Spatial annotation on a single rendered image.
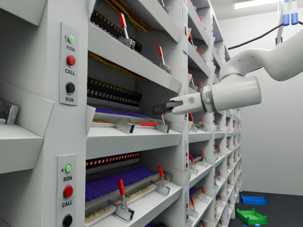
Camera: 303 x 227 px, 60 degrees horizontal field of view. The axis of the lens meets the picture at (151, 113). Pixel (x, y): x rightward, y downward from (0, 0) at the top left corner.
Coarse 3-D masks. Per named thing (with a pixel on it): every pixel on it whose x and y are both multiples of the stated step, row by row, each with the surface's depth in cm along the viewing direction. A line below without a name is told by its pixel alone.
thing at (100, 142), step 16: (144, 112) 106; (96, 128) 54; (112, 128) 60; (144, 128) 79; (176, 128) 101; (96, 144) 48; (112, 144) 53; (128, 144) 60; (144, 144) 69; (160, 144) 81; (176, 144) 98
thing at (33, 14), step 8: (0, 0) 31; (8, 0) 32; (16, 0) 33; (24, 0) 34; (32, 0) 35; (40, 0) 36; (0, 8) 32; (8, 8) 33; (16, 8) 33; (24, 8) 34; (32, 8) 35; (40, 8) 36; (24, 16) 35; (32, 16) 36; (40, 16) 37
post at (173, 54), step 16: (160, 0) 107; (176, 0) 105; (176, 16) 104; (144, 32) 109; (160, 32) 106; (144, 48) 109; (176, 48) 103; (176, 64) 103; (144, 96) 107; (160, 96) 105; (176, 96) 102; (160, 160) 103; (176, 160) 100; (176, 208) 99
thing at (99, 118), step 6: (96, 114) 57; (102, 114) 60; (108, 114) 63; (114, 114) 67; (96, 120) 56; (102, 120) 60; (108, 120) 63; (114, 120) 65; (132, 120) 75; (138, 120) 79; (144, 120) 83; (150, 120) 88; (156, 120) 93
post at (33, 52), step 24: (48, 0) 37; (72, 0) 42; (0, 24) 40; (24, 24) 38; (48, 24) 37; (72, 24) 42; (0, 48) 40; (24, 48) 38; (48, 48) 37; (0, 72) 40; (24, 72) 38; (48, 72) 37; (48, 96) 36; (72, 120) 41; (48, 144) 36; (72, 144) 41; (48, 168) 36; (0, 192) 38; (24, 192) 36; (48, 192) 36; (0, 216) 38; (24, 216) 36; (48, 216) 36
